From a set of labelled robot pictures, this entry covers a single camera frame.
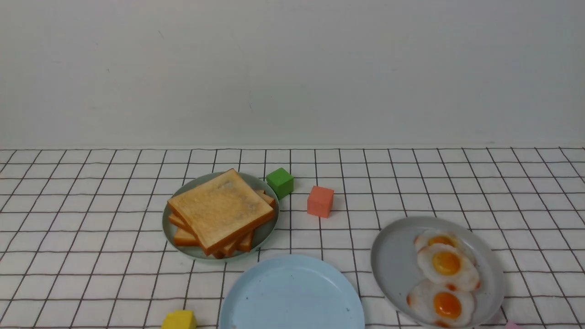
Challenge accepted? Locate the orange cube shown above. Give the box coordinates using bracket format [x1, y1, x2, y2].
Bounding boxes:
[307, 186, 334, 218]

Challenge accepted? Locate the white checkered tablecloth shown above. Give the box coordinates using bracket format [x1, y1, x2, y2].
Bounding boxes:
[0, 147, 585, 329]

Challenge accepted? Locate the grey plate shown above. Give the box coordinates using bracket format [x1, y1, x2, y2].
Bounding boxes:
[370, 216, 506, 329]

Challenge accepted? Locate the green cube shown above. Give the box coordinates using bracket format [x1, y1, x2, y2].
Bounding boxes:
[266, 167, 294, 200]

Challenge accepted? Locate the fried egg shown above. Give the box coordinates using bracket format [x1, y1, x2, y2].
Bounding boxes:
[407, 280, 476, 328]
[414, 229, 463, 252]
[416, 244, 481, 292]

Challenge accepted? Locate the light blue plate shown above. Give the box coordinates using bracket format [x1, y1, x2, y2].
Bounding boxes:
[218, 255, 366, 329]

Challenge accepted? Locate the green plate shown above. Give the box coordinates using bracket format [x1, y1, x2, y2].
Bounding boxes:
[162, 172, 280, 261]

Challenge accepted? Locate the yellow cube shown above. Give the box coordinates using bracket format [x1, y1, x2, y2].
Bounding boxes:
[161, 310, 198, 329]

